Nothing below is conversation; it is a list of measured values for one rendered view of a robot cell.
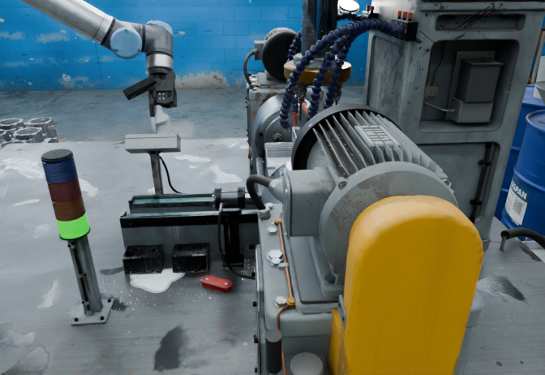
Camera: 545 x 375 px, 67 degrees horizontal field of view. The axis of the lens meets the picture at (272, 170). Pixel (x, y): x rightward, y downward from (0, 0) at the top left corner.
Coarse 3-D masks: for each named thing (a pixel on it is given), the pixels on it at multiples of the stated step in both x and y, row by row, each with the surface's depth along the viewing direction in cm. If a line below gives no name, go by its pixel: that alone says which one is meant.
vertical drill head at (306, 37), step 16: (304, 0) 102; (320, 0) 100; (336, 0) 101; (304, 16) 103; (320, 16) 101; (336, 16) 103; (304, 32) 105; (320, 32) 103; (304, 48) 106; (288, 64) 110; (320, 64) 104; (304, 80) 104; (304, 96) 109; (336, 96) 109
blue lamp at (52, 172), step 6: (72, 156) 85; (42, 162) 83; (48, 162) 82; (54, 162) 82; (60, 162) 82; (66, 162) 83; (72, 162) 85; (48, 168) 82; (54, 168) 82; (60, 168) 83; (66, 168) 84; (72, 168) 85; (48, 174) 83; (54, 174) 83; (60, 174) 83; (66, 174) 84; (72, 174) 85; (48, 180) 84; (54, 180) 83; (60, 180) 84; (66, 180) 84
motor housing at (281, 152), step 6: (270, 144) 119; (276, 144) 119; (282, 144) 119; (288, 144) 119; (270, 150) 116; (276, 150) 117; (282, 150) 117; (288, 150) 117; (270, 156) 116; (276, 156) 116; (282, 156) 116; (288, 156) 117; (276, 162) 116; (282, 162) 116; (276, 168) 115; (270, 174) 114
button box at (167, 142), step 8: (128, 136) 135; (136, 136) 135; (144, 136) 135; (152, 136) 135; (160, 136) 135; (168, 136) 136; (176, 136) 136; (128, 144) 134; (136, 144) 135; (144, 144) 135; (152, 144) 135; (160, 144) 135; (168, 144) 135; (176, 144) 135; (136, 152) 139; (144, 152) 139; (168, 152) 141; (176, 152) 142
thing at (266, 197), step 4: (284, 164) 97; (288, 164) 96; (280, 168) 97; (288, 168) 94; (276, 172) 97; (280, 172) 95; (272, 176) 97; (276, 176) 95; (280, 176) 94; (280, 180) 92; (264, 188) 98; (264, 192) 97; (268, 192) 94; (264, 196) 96; (268, 196) 92; (272, 196) 90; (264, 200) 94; (268, 200) 91; (272, 200) 88; (276, 200) 87; (264, 204) 93
